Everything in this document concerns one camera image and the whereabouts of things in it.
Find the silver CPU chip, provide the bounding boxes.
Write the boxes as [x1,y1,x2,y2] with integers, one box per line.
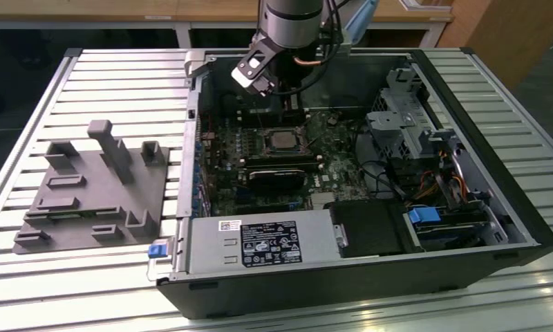
[271,130,304,149]

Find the metal socket cover frame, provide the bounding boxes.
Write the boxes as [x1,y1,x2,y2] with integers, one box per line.
[262,127,311,155]

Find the RAM slot black clips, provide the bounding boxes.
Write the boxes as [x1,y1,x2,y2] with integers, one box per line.
[244,156,319,162]
[244,162,322,168]

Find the RAM slot white clips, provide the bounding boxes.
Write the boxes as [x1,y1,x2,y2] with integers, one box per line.
[244,158,320,165]

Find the perforated metal drive cage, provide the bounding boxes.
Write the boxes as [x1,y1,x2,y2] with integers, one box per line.
[364,67,444,160]

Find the green motherboard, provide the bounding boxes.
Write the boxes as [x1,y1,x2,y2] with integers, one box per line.
[198,110,379,215]

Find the black graphics card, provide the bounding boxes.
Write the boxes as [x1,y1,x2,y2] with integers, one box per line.
[247,167,308,190]

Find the black connector bundle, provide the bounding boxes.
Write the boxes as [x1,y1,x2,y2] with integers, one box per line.
[386,157,426,200]

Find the silver finned heatsink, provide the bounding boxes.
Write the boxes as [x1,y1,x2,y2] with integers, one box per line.
[311,193,338,210]

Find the black plastic shroud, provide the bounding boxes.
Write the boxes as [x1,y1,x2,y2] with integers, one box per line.
[327,199,420,259]

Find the wooden cabinet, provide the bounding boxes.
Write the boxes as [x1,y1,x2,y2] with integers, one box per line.
[438,0,553,87]

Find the hard disk in blue carrier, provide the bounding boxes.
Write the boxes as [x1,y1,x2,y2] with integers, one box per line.
[408,206,490,252]

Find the silver power supply unit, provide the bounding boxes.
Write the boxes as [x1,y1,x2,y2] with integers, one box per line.
[184,209,347,274]

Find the grey parts rack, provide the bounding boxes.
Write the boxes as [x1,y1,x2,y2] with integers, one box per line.
[11,119,172,255]

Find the black open PC case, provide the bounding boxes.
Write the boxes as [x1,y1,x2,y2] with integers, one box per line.
[155,46,553,321]

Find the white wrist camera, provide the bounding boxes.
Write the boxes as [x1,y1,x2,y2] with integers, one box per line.
[231,57,278,96]

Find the black data cable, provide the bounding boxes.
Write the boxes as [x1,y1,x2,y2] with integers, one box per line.
[359,160,400,200]

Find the wooden desk white frame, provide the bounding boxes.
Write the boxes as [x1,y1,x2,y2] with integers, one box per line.
[0,0,456,49]

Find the orange yellow wire bundle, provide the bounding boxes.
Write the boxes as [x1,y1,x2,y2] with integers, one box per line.
[415,171,470,205]

